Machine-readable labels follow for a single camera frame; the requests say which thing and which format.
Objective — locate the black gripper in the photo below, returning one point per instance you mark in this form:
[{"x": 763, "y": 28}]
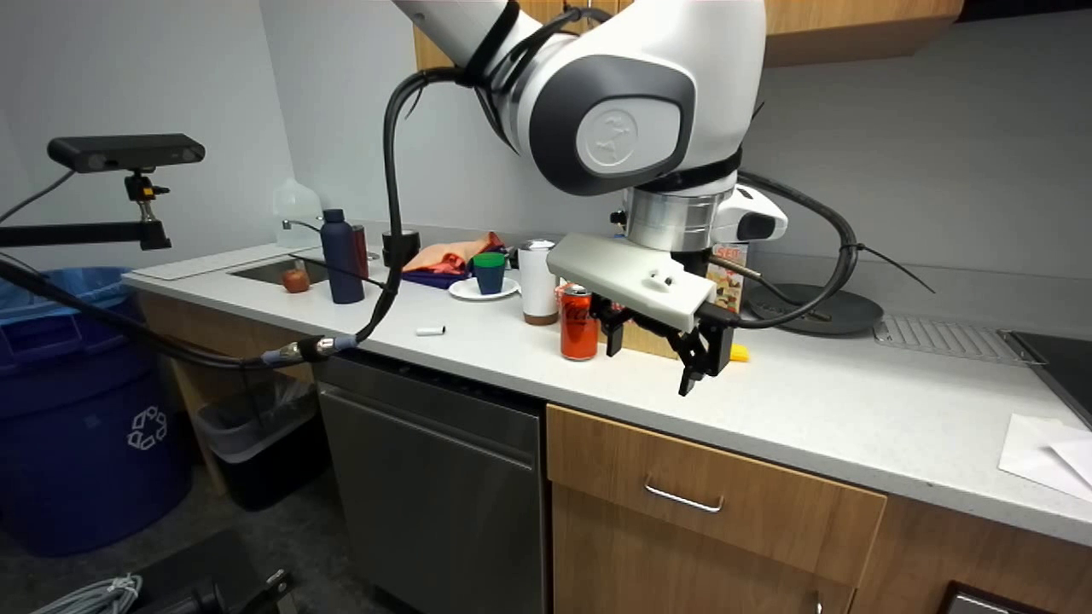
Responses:
[{"x": 712, "y": 342}]

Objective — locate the white drawer with wooden front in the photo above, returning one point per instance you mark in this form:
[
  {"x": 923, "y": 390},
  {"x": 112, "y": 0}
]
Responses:
[{"x": 717, "y": 490}]

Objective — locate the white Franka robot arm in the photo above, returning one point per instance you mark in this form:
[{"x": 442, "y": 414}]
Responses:
[{"x": 614, "y": 103}]

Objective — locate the red soda can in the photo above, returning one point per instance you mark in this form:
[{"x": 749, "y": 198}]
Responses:
[{"x": 578, "y": 329}]

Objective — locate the yellow toy corn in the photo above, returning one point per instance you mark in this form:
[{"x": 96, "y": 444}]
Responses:
[{"x": 740, "y": 353}]

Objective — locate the white tumbler with brown base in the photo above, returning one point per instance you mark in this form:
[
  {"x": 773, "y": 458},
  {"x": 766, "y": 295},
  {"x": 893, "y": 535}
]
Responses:
[{"x": 538, "y": 285}]

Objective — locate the blue cup with green rim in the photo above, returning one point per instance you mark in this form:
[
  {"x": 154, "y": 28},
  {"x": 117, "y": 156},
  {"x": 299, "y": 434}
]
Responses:
[{"x": 490, "y": 275}]

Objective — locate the black round disc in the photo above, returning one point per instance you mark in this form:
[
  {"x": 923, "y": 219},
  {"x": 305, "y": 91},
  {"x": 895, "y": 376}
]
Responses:
[{"x": 839, "y": 310}]

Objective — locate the white plate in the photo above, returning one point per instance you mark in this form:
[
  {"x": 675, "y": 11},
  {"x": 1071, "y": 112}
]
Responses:
[{"x": 467, "y": 291}]

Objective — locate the wooden lower cabinet door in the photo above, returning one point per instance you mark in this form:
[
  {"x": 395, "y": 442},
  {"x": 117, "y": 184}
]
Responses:
[{"x": 685, "y": 563}]

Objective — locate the orange and red cloths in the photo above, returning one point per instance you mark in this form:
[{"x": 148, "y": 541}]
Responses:
[{"x": 445, "y": 260}]

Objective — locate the dark steel dishwasher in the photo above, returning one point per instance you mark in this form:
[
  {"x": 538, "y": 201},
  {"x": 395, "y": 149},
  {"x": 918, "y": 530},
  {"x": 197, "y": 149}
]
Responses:
[{"x": 431, "y": 490}]

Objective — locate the grey ribbed drying mat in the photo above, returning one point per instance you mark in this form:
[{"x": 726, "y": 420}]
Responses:
[{"x": 944, "y": 340}]

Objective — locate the dark blue bottle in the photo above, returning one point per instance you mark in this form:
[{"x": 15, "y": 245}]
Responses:
[{"x": 344, "y": 257}]

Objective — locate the kitchen sink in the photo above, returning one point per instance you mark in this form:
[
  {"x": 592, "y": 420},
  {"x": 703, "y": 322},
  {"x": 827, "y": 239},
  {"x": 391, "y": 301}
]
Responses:
[{"x": 277, "y": 269}]

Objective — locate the wooden upper cabinet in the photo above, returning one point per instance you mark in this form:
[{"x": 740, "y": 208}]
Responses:
[{"x": 865, "y": 28}]

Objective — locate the clear glass jug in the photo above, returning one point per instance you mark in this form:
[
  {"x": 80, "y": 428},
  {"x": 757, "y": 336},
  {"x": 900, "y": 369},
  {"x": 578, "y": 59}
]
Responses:
[{"x": 295, "y": 208}]

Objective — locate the black trash bin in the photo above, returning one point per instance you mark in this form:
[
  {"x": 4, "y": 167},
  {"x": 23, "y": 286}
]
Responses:
[{"x": 261, "y": 447}]

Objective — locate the black stovetop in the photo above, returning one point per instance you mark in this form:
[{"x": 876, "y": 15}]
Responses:
[{"x": 1058, "y": 369}]

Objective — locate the white paper sheet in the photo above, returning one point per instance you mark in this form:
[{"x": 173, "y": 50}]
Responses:
[{"x": 1046, "y": 455}]

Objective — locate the blue recycling bin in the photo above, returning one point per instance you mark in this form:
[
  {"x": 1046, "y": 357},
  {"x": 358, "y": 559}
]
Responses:
[{"x": 80, "y": 420}]

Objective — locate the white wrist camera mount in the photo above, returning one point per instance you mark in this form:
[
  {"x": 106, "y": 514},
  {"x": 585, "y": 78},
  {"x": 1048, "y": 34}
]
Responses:
[{"x": 619, "y": 275}]

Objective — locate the black camera on stand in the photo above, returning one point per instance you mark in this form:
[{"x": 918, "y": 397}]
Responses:
[{"x": 124, "y": 151}]

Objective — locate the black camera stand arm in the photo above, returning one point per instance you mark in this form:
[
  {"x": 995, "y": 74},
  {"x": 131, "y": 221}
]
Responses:
[{"x": 80, "y": 232}]

